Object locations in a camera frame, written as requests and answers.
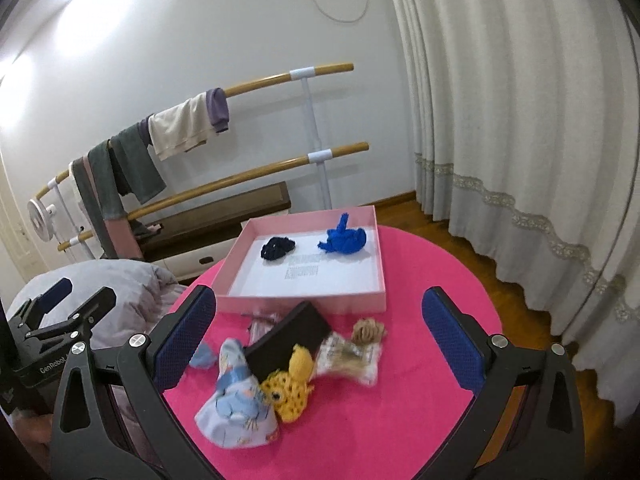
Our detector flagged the black pouch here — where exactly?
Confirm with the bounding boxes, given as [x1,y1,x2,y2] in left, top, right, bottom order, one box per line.
[244,301,332,382]

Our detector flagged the pink felt table mat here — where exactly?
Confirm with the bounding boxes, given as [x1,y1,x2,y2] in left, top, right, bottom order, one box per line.
[166,226,502,479]

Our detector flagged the beige satin scrunchie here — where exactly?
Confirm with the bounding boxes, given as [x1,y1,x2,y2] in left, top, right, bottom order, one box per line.
[350,318,386,346]

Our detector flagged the purple cloth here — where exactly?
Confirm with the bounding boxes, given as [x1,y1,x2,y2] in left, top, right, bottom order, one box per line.
[205,88,230,133]

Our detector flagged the pink shallow cardboard box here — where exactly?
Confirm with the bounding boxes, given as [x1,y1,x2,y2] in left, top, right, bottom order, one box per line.
[212,206,386,315]

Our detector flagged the small white fan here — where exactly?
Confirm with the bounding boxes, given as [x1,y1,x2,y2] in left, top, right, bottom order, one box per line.
[27,198,56,242]

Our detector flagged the dark green towel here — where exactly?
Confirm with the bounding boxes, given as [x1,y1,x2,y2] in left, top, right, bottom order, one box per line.
[88,122,166,220]

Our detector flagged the cream towel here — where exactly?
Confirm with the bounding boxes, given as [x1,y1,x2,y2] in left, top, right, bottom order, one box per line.
[148,92,214,160]

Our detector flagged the dark navy scrunchie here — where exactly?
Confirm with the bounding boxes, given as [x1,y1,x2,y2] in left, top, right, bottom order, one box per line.
[260,236,296,262]

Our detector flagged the upper wooden ballet bar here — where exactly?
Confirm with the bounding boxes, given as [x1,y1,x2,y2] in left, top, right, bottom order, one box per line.
[32,62,356,201]

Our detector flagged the blue crochet toy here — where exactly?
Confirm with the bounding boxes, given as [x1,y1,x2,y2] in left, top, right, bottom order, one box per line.
[317,212,367,255]

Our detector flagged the light blue cartoon cloth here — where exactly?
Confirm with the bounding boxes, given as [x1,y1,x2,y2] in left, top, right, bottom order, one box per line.
[194,338,279,450]

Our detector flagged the grey quilted bedding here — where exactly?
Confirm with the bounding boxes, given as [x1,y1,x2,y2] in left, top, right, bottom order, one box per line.
[6,259,186,350]

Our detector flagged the white pleated curtain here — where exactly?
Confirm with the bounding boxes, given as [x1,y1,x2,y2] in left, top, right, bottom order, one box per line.
[393,0,639,426]

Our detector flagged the small light blue sock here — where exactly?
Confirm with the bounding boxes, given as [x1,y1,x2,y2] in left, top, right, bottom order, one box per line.
[189,341,218,370]

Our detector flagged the white bar stand post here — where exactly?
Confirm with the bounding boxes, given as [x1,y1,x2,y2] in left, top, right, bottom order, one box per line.
[290,66,332,209]
[48,177,96,260]

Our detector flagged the bag of cotton swabs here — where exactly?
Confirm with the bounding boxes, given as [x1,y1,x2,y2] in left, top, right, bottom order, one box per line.
[314,333,382,387]

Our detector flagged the grey pink hanging cloth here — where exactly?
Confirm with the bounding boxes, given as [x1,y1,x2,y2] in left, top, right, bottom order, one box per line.
[70,148,142,260]

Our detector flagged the lower wooden ballet bar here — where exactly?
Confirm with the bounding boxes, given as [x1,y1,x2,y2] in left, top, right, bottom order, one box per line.
[56,142,370,253]

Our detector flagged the wooden ballet bar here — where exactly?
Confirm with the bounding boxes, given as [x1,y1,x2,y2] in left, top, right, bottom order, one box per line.
[32,62,356,201]
[56,142,370,253]

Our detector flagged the left white bar stand post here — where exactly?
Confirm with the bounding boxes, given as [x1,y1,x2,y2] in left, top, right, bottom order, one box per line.
[48,177,96,260]

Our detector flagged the clear pouch with mauve strap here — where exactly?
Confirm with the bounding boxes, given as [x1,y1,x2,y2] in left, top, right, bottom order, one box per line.
[245,313,281,344]

